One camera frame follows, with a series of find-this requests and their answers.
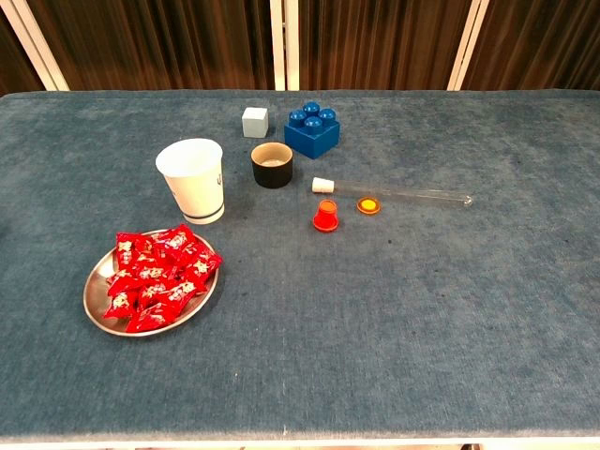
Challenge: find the small red plastic cup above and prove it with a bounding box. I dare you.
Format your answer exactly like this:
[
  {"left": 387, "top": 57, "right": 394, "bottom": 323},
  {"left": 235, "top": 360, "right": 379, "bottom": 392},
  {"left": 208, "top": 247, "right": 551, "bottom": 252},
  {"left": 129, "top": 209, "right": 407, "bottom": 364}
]
[{"left": 312, "top": 198, "right": 339, "bottom": 233}]

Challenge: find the white paper cup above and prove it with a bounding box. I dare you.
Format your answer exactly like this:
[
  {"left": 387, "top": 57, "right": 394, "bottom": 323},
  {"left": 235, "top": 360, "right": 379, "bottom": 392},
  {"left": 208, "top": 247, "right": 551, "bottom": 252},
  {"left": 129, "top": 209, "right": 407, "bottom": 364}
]
[{"left": 155, "top": 137, "right": 227, "bottom": 226}]

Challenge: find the silver metal plate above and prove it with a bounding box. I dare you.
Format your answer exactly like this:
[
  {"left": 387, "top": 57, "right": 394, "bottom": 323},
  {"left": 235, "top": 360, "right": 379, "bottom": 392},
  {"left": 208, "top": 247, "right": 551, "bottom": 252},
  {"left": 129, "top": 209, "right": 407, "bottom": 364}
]
[{"left": 82, "top": 228, "right": 220, "bottom": 338}]

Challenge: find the black cylinder container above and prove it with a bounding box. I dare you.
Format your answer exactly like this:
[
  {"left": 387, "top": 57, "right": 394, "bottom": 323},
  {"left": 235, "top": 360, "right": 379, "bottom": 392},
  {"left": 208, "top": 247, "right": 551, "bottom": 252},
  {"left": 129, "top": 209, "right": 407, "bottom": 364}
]
[{"left": 250, "top": 142, "right": 294, "bottom": 189}]

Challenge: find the orange round disc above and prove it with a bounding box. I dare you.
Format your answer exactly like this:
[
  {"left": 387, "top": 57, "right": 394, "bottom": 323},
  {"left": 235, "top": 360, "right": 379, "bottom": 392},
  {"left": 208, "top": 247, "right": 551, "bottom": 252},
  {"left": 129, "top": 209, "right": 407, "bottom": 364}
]
[{"left": 356, "top": 196, "right": 382, "bottom": 217}]

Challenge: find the glass test tube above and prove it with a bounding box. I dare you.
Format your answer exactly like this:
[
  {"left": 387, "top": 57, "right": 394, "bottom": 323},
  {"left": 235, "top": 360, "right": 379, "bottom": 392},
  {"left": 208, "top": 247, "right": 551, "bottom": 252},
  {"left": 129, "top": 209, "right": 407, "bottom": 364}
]
[{"left": 333, "top": 180, "right": 474, "bottom": 209}]

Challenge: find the blue building block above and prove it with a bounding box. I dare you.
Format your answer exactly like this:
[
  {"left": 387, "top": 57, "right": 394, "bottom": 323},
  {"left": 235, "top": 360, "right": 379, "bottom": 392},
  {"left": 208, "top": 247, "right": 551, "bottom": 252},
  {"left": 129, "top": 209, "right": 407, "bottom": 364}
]
[{"left": 283, "top": 100, "right": 341, "bottom": 160}]

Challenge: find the blue felt table cover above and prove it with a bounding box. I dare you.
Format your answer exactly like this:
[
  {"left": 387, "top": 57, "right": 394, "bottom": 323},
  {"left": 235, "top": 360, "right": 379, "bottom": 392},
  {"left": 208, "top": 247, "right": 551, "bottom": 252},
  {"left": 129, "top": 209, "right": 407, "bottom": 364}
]
[{"left": 0, "top": 89, "right": 600, "bottom": 442}]

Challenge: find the pale blue cube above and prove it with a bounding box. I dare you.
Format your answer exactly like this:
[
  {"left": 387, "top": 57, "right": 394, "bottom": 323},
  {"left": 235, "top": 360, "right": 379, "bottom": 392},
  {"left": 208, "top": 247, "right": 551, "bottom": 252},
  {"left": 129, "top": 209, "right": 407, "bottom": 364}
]
[{"left": 241, "top": 106, "right": 270, "bottom": 139}]

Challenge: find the dark brown curtain panel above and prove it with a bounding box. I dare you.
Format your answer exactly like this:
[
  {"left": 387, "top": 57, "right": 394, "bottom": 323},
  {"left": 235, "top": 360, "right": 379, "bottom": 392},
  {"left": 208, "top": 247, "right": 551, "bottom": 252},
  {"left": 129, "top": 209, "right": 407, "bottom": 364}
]
[
  {"left": 461, "top": 0, "right": 600, "bottom": 92},
  {"left": 0, "top": 13, "right": 46, "bottom": 98},
  {"left": 25, "top": 0, "right": 276, "bottom": 91},
  {"left": 298, "top": 0, "right": 474, "bottom": 92}
]

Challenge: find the white partition post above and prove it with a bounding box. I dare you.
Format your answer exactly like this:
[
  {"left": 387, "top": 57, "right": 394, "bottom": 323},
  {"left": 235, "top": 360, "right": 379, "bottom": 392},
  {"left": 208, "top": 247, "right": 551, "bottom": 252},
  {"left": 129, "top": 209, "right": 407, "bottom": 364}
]
[
  {"left": 0, "top": 0, "right": 70, "bottom": 92},
  {"left": 269, "top": 0, "right": 301, "bottom": 92},
  {"left": 446, "top": 0, "right": 491, "bottom": 92}
]

